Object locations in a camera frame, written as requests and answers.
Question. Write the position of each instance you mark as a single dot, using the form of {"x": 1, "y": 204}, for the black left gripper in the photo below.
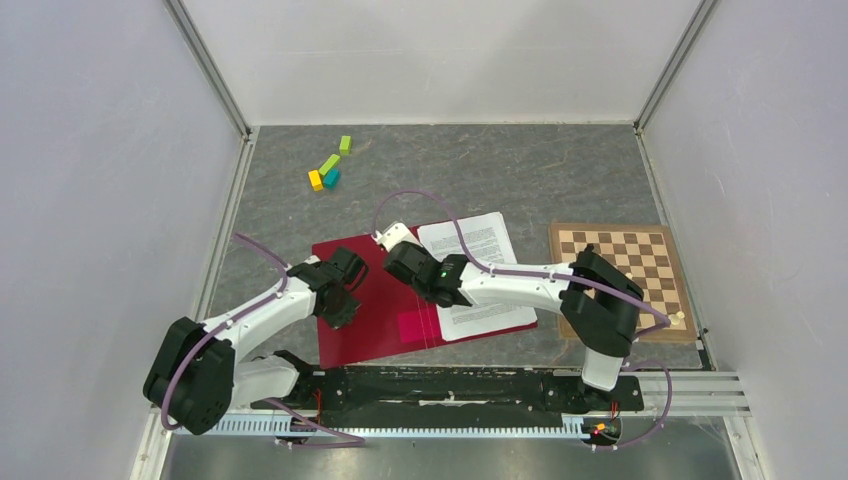
{"x": 345, "y": 315}

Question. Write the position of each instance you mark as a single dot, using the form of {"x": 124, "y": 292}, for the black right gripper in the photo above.
{"x": 420, "y": 249}

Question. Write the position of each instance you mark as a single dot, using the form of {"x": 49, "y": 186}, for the red clip file folder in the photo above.
{"x": 391, "y": 319}

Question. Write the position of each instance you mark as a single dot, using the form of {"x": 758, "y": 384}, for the printed text paper sheet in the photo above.
{"x": 488, "y": 240}

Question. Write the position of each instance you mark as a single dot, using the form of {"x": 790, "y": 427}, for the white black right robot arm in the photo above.
{"x": 600, "y": 302}

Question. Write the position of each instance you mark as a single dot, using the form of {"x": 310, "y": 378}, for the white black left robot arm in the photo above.
{"x": 200, "y": 372}

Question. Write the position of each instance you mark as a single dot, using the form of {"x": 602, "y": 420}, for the teal block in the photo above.
{"x": 331, "y": 178}

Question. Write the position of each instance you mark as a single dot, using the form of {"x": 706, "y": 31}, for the orange yellow block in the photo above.
{"x": 316, "y": 180}

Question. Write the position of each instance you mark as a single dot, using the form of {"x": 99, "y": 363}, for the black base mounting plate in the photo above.
{"x": 346, "y": 388}

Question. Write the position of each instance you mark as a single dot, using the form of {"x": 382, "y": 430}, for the light green block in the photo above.
{"x": 345, "y": 145}

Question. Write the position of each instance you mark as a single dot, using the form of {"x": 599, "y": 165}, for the wooden chessboard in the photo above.
{"x": 647, "y": 255}

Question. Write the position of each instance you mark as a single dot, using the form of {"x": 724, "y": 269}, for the cream chess pawn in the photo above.
{"x": 676, "y": 319}

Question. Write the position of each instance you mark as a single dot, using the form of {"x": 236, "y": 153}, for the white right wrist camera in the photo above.
{"x": 394, "y": 235}

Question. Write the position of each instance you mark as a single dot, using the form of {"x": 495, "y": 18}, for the aluminium frame rail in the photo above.
{"x": 688, "y": 394}

